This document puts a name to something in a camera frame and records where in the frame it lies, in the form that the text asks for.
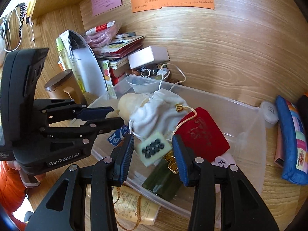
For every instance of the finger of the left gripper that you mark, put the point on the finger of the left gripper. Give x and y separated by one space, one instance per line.
103 127
96 113

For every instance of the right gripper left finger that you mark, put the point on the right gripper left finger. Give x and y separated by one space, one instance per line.
63 207

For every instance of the pink round ceramic box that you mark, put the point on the pink round ceramic box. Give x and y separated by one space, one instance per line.
224 160

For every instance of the dark green spray bottle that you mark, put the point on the dark green spray bottle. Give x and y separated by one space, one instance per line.
164 180

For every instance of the mahjong tile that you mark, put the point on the mahjong tile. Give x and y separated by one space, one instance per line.
153 148

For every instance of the white cloth drawstring bag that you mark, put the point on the white cloth drawstring bag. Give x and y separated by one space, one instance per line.
157 113

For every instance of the clear plastic storage bin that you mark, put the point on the clear plastic storage bin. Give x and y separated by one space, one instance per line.
243 127

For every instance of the cream lotion bottle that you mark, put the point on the cream lotion bottle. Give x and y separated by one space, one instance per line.
125 208

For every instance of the orange jacket left forearm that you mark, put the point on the orange jacket left forearm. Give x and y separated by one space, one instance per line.
12 191

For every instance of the left hand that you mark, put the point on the left hand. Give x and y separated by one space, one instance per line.
29 181

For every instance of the brown mug with lid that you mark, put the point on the brown mug with lid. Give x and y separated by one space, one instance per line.
64 86

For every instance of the white folded paper stand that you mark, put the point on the white folded paper stand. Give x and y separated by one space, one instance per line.
84 59

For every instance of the fruit pattern box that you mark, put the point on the fruit pattern box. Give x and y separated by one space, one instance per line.
105 67

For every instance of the small clear glass bowl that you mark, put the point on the small clear glass bowl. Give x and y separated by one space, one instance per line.
142 85

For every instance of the stack of books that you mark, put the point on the stack of books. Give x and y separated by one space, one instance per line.
115 55

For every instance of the pink notebook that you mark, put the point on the pink notebook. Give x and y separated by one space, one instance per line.
279 155

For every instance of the green cap spray bottle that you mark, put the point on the green cap spray bottle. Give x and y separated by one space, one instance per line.
69 62

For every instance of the blue patchwork zip pouch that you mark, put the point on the blue patchwork zip pouch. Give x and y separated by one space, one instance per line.
294 143

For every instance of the pink snack packet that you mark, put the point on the pink snack packet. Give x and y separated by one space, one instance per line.
104 37

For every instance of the white pink cardboard box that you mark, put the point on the white pink cardboard box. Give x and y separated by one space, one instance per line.
148 56

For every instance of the small white round case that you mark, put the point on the small white round case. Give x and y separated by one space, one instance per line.
270 113

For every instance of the black orange round case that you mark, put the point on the black orange round case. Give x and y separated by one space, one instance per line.
302 106

